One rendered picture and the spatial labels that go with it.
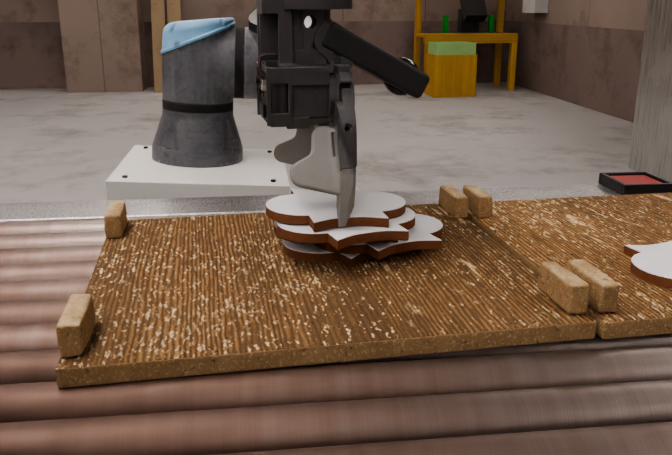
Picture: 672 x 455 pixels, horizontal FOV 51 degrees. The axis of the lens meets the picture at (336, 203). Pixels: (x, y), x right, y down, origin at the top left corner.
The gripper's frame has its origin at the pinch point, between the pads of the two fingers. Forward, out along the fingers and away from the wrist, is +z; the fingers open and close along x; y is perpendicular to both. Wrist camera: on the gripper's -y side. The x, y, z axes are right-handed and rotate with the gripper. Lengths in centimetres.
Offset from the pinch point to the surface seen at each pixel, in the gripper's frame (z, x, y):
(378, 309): 5.0, 14.8, -0.1
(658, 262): 4.0, 13.0, -27.8
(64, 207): 7.2, -30.5, 30.0
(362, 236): 1.3, 6.8, -0.9
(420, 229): 3.0, 1.4, -8.5
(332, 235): 1.0, 6.9, 2.0
